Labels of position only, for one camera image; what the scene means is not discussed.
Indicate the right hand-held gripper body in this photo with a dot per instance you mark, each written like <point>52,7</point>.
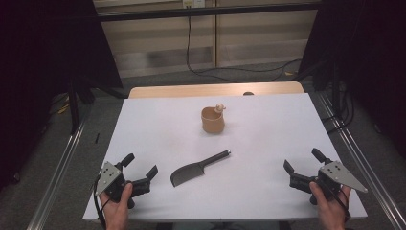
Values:
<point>338,175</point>

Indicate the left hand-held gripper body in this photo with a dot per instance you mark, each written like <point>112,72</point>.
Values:
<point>108,179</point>

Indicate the black comb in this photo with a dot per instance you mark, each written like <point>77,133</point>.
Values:
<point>185,174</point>

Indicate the person's left hand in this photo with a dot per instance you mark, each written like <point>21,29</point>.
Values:
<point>116,214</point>

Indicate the person's right hand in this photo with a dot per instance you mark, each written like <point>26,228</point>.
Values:
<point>333,212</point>

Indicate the white table cover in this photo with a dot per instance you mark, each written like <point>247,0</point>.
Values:
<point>255,179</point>

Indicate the small black floor object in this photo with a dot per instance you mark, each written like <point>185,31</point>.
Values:
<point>97,138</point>

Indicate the black stand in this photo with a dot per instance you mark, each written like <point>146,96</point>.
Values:
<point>74,105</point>

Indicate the tan cup with small figure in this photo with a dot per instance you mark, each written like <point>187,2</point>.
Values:
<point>212,123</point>

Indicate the wooden table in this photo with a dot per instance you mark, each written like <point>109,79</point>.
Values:
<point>191,90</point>

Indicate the dark curtain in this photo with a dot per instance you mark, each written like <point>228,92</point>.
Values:
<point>41,64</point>
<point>373,64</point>

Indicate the black horizontal bar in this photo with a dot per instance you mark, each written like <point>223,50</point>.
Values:
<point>207,12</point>

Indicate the metal floor rail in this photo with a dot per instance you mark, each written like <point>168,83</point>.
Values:
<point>367,159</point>
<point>54,185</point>

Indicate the white wall outlet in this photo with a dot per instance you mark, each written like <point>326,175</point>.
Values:
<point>193,3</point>

